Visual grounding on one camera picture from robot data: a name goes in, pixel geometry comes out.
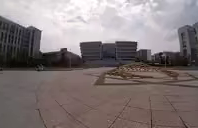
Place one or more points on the small pale building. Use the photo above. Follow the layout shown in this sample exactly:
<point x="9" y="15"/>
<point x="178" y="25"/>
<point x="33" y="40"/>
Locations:
<point x="144" y="54"/>

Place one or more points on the stepped stone planter bed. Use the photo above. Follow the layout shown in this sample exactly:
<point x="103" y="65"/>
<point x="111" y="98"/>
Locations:
<point x="137" y="71"/>

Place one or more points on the low grey building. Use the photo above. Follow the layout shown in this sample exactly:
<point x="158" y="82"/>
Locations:
<point x="170" y="57"/>

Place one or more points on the grey stone slab plaza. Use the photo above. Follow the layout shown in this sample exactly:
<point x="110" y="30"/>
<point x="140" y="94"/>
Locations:
<point x="70" y="96"/>

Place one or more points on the long multi-storey grey building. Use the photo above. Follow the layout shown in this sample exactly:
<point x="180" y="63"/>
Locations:
<point x="7" y="40"/>

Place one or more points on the low dark building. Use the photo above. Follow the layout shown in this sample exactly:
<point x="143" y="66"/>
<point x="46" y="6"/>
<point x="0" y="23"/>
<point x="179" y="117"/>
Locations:
<point x="62" y="57"/>

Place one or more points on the vehicle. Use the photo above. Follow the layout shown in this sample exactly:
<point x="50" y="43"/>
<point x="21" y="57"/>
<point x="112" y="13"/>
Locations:
<point x="39" y="67"/>

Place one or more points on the wide twin-block building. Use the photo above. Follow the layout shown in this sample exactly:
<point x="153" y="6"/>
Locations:
<point x="108" y="50"/>

